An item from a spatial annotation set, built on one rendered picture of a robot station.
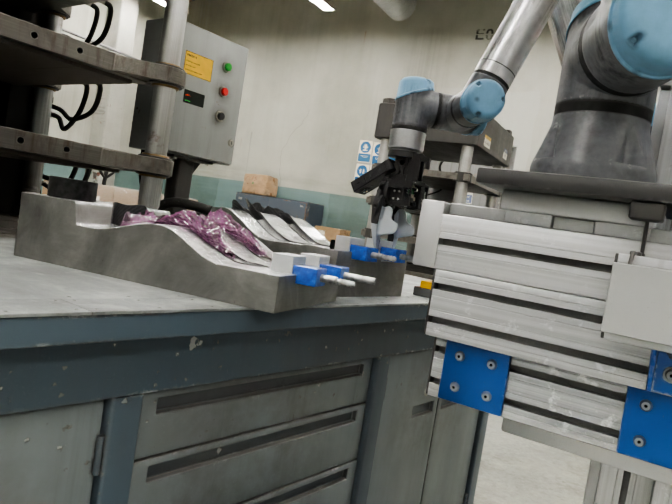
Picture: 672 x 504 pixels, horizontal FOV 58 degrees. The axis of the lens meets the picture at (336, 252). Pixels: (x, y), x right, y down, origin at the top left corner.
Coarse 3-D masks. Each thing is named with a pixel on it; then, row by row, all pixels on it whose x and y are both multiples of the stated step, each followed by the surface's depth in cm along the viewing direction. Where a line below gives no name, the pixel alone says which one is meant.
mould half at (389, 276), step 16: (224, 208) 135; (240, 224) 132; (256, 224) 134; (272, 224) 139; (304, 224) 151; (272, 240) 127; (304, 240) 141; (320, 240) 147; (336, 256) 116; (352, 272) 120; (368, 272) 125; (384, 272) 130; (400, 272) 135; (352, 288) 121; (368, 288) 126; (384, 288) 131; (400, 288) 136
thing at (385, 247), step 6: (372, 240) 129; (384, 240) 131; (372, 246) 129; (378, 246) 128; (384, 246) 130; (390, 246) 131; (378, 252) 128; (384, 252) 128; (390, 252) 127; (396, 252) 126; (402, 252) 128; (402, 258) 127; (408, 258) 126
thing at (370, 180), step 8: (392, 160) 129; (376, 168) 130; (384, 168) 129; (392, 168) 128; (360, 176) 132; (368, 176) 131; (376, 176) 130; (384, 176) 130; (352, 184) 134; (360, 184) 132; (368, 184) 132; (376, 184) 133; (360, 192) 134; (368, 192) 135
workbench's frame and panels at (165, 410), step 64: (0, 320) 62; (64, 320) 67; (128, 320) 73; (192, 320) 81; (256, 320) 91; (320, 320) 104; (384, 320) 120; (0, 384) 67; (64, 384) 73; (128, 384) 81; (192, 384) 89; (256, 384) 104; (320, 384) 117; (384, 384) 133; (0, 448) 70; (64, 448) 76; (128, 448) 82; (192, 448) 93; (256, 448) 106; (320, 448) 120; (384, 448) 140; (448, 448) 169
